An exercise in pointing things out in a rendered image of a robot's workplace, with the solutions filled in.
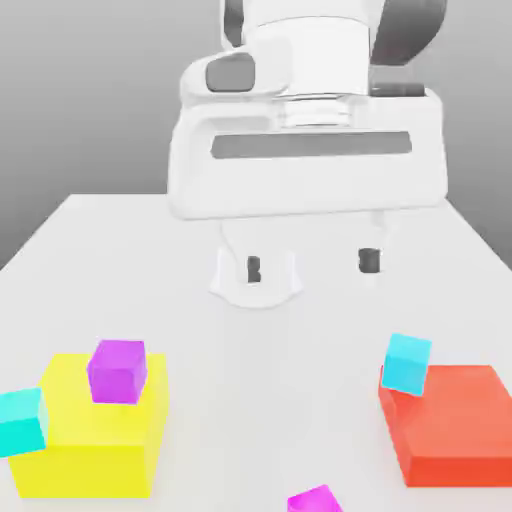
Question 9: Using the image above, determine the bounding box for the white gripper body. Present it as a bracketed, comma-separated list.
[166, 86, 450, 222]

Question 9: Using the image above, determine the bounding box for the small light blue cube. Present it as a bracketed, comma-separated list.
[380, 332, 434, 398]

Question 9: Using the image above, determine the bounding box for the small purple cube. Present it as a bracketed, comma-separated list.
[86, 338, 149, 406]

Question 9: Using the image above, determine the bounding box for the small magenta cube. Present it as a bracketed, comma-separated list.
[286, 483, 345, 512]

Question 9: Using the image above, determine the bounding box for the small turquoise cube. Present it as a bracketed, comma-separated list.
[0, 386, 50, 460]

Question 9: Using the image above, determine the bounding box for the large orange box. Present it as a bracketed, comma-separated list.
[377, 363, 512, 489]

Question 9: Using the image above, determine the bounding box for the large yellow box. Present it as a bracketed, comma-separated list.
[7, 352, 171, 501]

